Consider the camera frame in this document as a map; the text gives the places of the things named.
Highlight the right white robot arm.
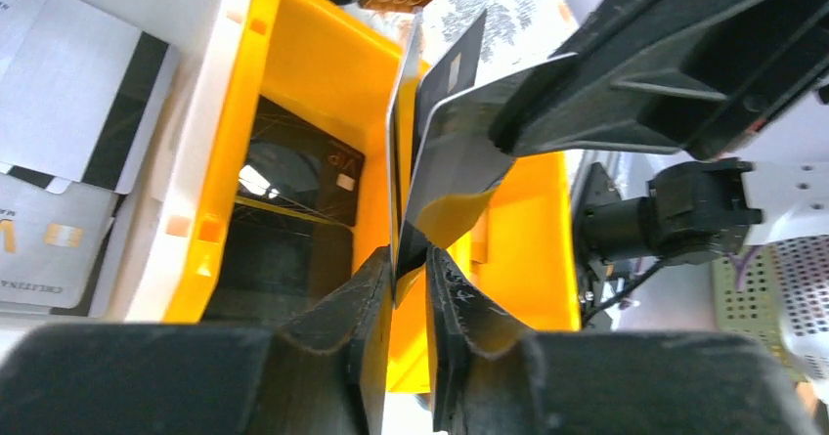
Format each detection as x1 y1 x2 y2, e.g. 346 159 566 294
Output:
491 0 828 383

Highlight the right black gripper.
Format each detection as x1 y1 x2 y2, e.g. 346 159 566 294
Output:
490 0 828 266

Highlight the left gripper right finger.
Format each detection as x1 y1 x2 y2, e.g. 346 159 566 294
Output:
425 245 545 434

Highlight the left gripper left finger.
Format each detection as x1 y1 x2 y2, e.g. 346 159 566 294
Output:
247 246 392 434

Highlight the clear plastic card bin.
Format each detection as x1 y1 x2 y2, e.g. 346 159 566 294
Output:
0 0 260 329

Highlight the white magnetic stripe card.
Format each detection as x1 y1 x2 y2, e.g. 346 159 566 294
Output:
1 0 179 195

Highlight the yellow divided plastic bin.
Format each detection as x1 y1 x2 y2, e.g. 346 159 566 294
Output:
162 0 580 395

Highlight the black VIP card stack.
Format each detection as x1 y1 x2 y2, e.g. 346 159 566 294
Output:
202 98 365 326

